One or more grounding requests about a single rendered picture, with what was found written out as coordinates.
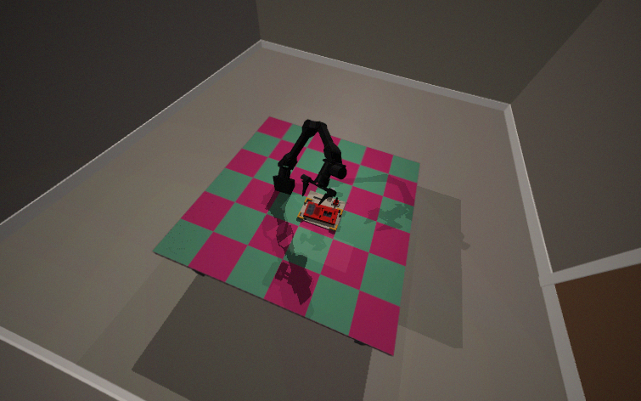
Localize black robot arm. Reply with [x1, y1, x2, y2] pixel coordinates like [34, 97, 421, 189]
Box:
[277, 120, 347, 179]

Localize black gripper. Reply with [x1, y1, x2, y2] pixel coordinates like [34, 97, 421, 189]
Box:
[301, 170, 337, 205]

